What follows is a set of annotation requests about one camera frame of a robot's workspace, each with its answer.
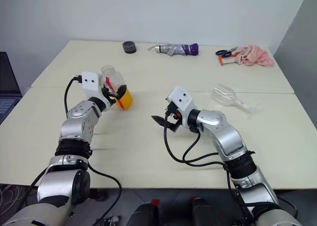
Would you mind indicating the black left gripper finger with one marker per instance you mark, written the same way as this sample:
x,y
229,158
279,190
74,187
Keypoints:
x,y
121,91

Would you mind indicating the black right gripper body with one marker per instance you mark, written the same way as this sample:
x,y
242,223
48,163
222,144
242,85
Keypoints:
x,y
173,119

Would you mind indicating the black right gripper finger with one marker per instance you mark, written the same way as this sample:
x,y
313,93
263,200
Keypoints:
x,y
162,123
158,118

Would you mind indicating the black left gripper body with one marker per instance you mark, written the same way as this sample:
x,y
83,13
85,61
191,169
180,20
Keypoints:
x,y
107,94

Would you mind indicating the bottle with orange juice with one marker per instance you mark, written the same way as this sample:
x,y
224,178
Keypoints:
x,y
125,100

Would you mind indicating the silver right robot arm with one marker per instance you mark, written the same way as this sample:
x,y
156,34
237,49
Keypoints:
x,y
223,129

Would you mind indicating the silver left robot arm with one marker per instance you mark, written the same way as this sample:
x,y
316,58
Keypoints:
x,y
76,127

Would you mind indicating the clear plastic wine glass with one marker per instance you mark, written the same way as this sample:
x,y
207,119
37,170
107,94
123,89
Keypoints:
x,y
224,96

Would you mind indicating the folded silver purple umbrella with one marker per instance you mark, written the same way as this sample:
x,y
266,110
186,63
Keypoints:
x,y
173,49

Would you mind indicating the small red block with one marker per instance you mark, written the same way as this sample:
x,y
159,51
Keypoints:
x,y
155,202

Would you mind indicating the dark laptop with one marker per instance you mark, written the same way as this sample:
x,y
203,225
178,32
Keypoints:
x,y
8,92

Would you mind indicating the pink towel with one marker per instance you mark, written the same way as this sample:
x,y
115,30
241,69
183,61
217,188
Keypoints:
x,y
255,56

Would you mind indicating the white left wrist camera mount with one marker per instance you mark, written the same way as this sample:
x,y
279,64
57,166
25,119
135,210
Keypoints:
x,y
91,84

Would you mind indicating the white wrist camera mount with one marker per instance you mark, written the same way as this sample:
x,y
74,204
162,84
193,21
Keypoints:
x,y
180,98
91,84

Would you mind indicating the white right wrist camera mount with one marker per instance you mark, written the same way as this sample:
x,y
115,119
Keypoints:
x,y
180,98

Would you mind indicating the orange frame tool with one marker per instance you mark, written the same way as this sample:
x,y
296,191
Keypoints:
x,y
221,61

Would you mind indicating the small metal bracket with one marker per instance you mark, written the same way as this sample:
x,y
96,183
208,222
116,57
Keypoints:
x,y
110,221

